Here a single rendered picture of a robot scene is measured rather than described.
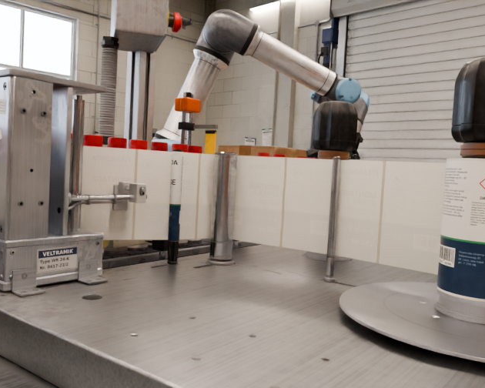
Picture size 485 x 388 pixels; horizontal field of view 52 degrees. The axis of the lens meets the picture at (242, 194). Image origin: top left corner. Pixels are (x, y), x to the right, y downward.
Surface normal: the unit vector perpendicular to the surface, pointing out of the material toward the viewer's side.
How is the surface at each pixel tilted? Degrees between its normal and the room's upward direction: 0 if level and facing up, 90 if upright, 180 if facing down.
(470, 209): 90
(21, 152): 90
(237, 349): 0
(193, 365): 0
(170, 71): 90
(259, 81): 90
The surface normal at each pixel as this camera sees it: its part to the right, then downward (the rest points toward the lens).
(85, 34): 0.70, 0.07
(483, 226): -0.41, 0.03
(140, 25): 0.30, 0.07
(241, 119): -0.71, 0.00
